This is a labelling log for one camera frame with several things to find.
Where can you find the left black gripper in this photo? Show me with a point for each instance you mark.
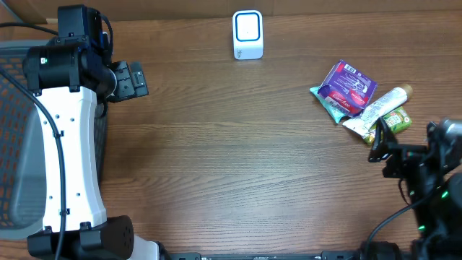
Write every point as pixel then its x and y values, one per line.
pixel 131 80

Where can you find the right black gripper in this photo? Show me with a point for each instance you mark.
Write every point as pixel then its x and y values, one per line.
pixel 399 154

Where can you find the green yellow snack packet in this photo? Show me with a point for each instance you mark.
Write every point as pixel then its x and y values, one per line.
pixel 397 121

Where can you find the white conditioner tube gold cap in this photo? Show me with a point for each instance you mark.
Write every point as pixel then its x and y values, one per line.
pixel 383 105

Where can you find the mint green wipes packet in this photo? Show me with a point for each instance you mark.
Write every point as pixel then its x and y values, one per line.
pixel 333 111

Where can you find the purple Carefree pad pack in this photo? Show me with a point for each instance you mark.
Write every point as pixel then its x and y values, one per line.
pixel 347 89

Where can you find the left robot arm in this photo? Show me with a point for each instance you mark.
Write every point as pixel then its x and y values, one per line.
pixel 67 79

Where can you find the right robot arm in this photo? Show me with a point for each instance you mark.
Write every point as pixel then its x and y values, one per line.
pixel 433 189

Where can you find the white barcode scanner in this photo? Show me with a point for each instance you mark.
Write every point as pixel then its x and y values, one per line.
pixel 247 35

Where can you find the grey plastic shopping basket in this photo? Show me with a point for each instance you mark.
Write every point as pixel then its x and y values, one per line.
pixel 23 184

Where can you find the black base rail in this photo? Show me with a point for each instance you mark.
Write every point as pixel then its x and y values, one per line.
pixel 325 255

